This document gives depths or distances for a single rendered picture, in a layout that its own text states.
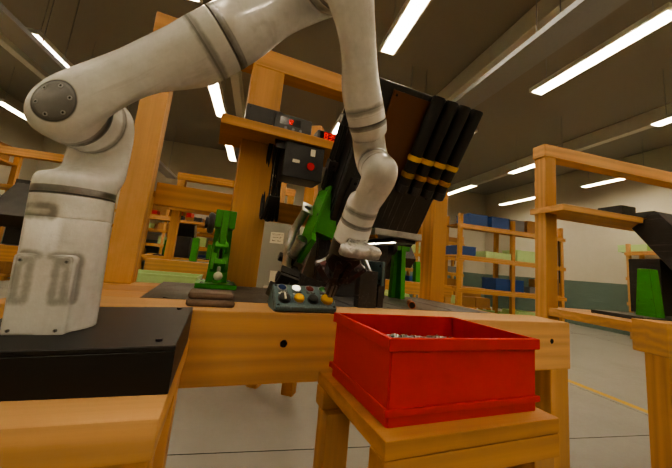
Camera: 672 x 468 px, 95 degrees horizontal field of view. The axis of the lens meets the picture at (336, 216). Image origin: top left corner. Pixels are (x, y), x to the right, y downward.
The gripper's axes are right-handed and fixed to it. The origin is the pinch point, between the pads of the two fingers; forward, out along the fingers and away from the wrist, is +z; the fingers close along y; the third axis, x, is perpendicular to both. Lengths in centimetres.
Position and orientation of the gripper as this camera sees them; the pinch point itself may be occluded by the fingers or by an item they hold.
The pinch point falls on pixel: (331, 289)
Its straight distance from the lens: 75.8
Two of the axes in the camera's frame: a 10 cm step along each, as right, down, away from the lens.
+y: -9.2, -1.4, -3.6
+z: -2.9, 8.7, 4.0
